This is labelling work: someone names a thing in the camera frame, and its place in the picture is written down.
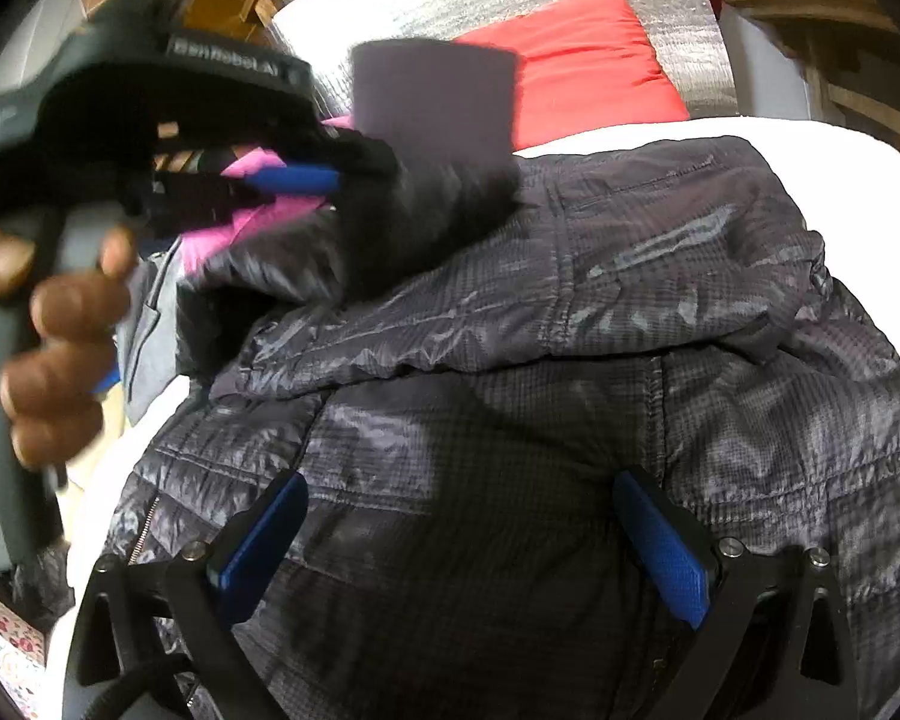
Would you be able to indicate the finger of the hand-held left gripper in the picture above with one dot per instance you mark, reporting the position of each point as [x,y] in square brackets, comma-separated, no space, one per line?
[345,151]
[300,180]

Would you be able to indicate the red pillow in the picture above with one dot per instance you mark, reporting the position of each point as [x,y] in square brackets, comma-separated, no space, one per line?
[585,67]

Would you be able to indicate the pink pillow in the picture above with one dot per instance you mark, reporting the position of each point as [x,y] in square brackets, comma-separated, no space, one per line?
[206,244]

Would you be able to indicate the floral printed cloth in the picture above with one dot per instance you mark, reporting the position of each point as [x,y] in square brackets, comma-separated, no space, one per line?
[0,637]

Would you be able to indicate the wooden rack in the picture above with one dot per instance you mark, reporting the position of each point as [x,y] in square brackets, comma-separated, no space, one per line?
[855,67]

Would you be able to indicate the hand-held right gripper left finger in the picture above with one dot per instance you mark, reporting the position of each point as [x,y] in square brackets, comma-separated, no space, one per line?
[262,547]

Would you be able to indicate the black quilted puffer jacket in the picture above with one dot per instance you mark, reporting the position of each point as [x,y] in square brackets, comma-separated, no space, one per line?
[570,315]

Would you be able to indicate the person's left hand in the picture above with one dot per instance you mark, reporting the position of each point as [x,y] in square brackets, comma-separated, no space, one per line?
[67,382]

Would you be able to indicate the grey garment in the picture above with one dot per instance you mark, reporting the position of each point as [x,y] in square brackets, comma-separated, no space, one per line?
[150,315]

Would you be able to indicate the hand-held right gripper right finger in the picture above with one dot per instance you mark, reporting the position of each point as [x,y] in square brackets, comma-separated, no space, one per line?
[664,551]

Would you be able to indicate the white fleece blanket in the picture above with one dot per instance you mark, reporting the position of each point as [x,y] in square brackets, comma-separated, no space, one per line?
[855,146]

